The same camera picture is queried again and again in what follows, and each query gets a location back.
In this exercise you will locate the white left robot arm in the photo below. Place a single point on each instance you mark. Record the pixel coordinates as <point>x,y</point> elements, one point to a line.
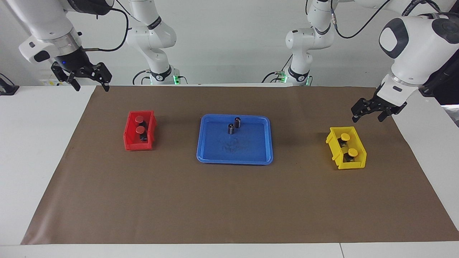
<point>419,46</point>

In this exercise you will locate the black tripod pole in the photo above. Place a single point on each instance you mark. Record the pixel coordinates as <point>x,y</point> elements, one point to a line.
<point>439,80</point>

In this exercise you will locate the blue plastic tray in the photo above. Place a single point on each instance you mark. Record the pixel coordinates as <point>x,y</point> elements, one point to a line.
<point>247,147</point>

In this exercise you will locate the red push button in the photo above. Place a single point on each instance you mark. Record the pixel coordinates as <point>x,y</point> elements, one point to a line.
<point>140,129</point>
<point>139,118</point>

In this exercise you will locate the black background panel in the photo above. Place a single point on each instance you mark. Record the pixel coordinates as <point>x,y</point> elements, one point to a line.
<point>452,95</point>

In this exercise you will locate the white wall socket box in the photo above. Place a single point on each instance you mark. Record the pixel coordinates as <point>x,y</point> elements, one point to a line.
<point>46,82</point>

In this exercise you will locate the yellow plastic bin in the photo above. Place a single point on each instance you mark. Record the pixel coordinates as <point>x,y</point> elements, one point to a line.
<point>353,165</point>

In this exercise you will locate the yellow push button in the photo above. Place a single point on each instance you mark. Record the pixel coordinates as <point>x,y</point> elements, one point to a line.
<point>353,153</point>
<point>345,136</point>

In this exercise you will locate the black cylinder component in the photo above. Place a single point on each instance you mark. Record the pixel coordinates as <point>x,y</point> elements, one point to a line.
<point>231,129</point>
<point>237,122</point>

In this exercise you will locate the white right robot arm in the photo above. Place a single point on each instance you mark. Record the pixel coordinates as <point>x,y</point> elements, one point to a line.
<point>46,21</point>

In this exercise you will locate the brown paper mat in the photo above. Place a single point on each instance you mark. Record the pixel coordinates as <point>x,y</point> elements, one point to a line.
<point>229,200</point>

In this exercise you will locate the black clamp on table edge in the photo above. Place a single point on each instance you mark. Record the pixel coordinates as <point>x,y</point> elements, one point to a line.
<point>7,89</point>

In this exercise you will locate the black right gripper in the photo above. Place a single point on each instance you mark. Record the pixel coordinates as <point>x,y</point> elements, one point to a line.
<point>73,61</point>

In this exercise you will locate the red plastic bin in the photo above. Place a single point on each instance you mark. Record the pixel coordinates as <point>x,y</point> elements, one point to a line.
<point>131,143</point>

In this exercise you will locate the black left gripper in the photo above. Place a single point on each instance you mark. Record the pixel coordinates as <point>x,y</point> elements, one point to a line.
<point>387,106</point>

